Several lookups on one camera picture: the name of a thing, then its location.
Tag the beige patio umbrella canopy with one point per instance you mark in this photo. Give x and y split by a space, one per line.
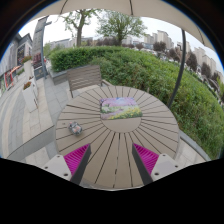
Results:
157 9

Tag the dark curved umbrella pole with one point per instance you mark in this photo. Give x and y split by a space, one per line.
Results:
180 73

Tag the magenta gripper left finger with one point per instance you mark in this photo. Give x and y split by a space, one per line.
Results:
70 167

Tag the green trimmed hedge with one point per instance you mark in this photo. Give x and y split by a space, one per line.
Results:
195 108

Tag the white planter box far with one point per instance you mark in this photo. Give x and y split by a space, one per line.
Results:
27 64

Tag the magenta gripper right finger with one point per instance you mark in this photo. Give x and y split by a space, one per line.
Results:
152 166

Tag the white planter box near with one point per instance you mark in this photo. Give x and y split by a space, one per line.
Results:
29 96

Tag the white planter box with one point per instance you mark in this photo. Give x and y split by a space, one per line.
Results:
29 96
27 64

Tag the grey signpost pillar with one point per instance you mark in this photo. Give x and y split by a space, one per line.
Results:
37 48

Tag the brown slatted patio chair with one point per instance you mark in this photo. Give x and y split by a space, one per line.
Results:
84 76

